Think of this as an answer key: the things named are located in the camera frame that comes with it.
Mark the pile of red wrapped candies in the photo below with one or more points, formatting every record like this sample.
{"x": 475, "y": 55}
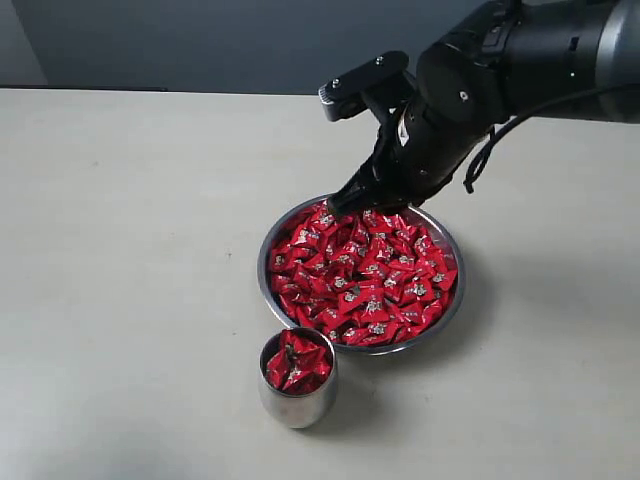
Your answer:
{"x": 367, "y": 280}

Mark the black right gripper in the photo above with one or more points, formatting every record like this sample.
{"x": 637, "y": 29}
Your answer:
{"x": 415, "y": 156}

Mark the stainless steel cup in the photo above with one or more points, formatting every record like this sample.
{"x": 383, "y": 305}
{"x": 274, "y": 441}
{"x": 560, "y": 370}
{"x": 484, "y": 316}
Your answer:
{"x": 298, "y": 412}

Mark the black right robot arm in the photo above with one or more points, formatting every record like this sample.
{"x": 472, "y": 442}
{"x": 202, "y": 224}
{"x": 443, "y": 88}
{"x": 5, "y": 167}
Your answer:
{"x": 505, "y": 63}

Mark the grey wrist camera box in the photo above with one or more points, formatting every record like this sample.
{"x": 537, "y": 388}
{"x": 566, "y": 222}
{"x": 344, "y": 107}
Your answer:
{"x": 378, "y": 85}

